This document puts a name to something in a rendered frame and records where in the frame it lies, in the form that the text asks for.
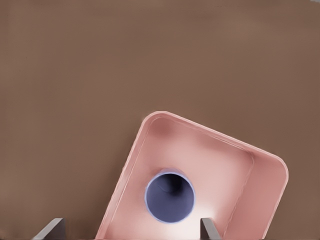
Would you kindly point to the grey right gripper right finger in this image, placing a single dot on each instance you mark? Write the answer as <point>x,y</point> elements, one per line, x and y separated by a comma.
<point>209,229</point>

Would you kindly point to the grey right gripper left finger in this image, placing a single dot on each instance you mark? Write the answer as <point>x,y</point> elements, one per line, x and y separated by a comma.
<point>53,230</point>

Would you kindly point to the blue-purple cup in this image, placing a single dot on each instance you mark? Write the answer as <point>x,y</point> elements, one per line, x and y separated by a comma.
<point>170,198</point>

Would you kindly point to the pink plastic box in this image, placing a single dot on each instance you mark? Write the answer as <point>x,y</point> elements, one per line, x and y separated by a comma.
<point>225,175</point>

